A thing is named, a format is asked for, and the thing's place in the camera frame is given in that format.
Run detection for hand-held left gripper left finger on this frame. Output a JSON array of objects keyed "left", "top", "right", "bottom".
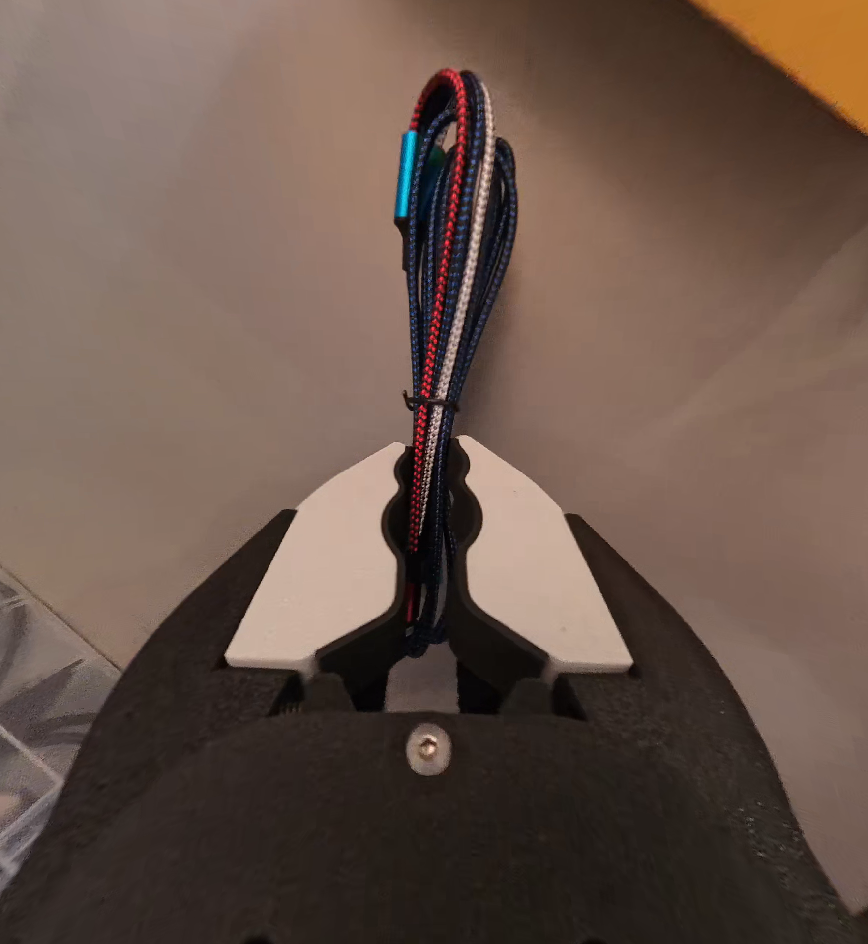
[{"left": 225, "top": 440, "right": 413, "bottom": 672}]

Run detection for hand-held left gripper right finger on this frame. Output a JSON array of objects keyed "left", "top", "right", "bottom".
[{"left": 449, "top": 436, "right": 637, "bottom": 677}]

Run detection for clear plastic bin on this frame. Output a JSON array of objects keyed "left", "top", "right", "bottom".
[{"left": 0, "top": 531, "right": 122, "bottom": 915}]

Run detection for blue braided usb cable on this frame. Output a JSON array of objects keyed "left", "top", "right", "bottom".
[{"left": 393, "top": 70, "right": 520, "bottom": 657}]

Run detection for yellow plastic bin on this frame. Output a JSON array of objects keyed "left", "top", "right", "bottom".
[{"left": 685, "top": 0, "right": 868, "bottom": 141}]

